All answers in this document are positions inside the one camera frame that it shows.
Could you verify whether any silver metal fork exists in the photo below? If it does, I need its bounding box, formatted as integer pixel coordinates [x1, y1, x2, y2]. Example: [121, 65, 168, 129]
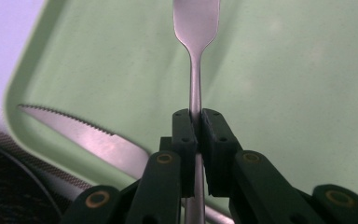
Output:
[172, 0, 221, 224]

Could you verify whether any green plastic tray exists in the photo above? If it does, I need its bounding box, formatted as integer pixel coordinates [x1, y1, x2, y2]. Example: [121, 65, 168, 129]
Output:
[3, 0, 358, 224]

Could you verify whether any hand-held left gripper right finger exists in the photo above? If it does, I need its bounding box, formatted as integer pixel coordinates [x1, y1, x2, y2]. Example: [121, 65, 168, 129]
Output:
[200, 107, 243, 198]

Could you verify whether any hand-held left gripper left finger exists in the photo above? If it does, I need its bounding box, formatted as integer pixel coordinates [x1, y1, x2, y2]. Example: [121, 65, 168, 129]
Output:
[159, 108, 199, 199]

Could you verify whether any striped placemat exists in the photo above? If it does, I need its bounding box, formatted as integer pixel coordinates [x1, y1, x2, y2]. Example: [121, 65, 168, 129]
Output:
[0, 100, 95, 216]

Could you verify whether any silver serrated table knife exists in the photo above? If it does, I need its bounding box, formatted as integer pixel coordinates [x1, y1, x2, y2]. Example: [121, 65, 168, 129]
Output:
[17, 104, 236, 224]

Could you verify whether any black round plate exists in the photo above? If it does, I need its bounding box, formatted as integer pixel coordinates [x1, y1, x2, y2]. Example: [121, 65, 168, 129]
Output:
[0, 137, 63, 224]

